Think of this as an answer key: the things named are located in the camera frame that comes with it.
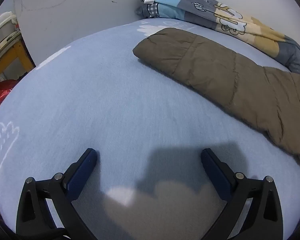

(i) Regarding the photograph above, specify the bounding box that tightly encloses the light blue cloud-print bed sheet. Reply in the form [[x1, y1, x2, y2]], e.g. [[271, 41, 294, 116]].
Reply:
[[0, 17, 300, 240]]

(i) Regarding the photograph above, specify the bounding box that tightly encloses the brown hooded puffer jacket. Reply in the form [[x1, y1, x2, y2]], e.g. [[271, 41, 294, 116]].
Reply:
[[132, 27, 300, 167]]

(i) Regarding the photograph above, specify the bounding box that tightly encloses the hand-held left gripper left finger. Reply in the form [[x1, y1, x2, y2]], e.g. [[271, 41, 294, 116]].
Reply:
[[16, 148, 98, 240]]

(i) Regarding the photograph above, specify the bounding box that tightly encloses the wooden rack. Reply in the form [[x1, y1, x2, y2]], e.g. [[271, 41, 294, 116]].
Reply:
[[0, 39, 37, 88]]

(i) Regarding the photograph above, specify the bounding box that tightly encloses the red plastic bag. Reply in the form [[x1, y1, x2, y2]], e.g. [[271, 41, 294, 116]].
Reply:
[[0, 79, 18, 110]]

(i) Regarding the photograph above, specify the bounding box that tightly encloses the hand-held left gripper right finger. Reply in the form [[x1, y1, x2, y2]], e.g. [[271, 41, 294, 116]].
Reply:
[[200, 148, 283, 240]]

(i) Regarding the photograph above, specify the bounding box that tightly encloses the patchwork cartoon-print quilt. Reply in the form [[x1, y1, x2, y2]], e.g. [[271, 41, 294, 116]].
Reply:
[[135, 0, 300, 75]]

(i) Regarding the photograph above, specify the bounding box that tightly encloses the white plastic container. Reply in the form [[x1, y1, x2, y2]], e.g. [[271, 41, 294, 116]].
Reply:
[[0, 11, 22, 63]]

